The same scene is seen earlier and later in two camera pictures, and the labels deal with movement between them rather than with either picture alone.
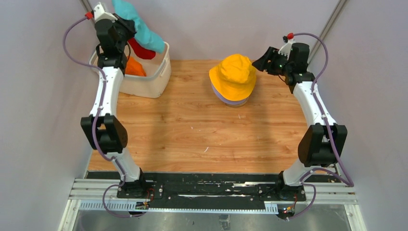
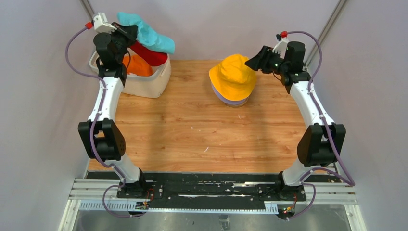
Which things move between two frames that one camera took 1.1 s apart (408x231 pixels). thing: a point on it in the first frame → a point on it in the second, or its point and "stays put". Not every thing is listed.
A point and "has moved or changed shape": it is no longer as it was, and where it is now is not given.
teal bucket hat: [143, 34] has moved or changed shape
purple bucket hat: [232, 102] stays put
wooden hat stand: [236, 106] stays put
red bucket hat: [141, 52] has moved or changed shape
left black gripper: [127, 26] stays put
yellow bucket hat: [235, 79] stays put
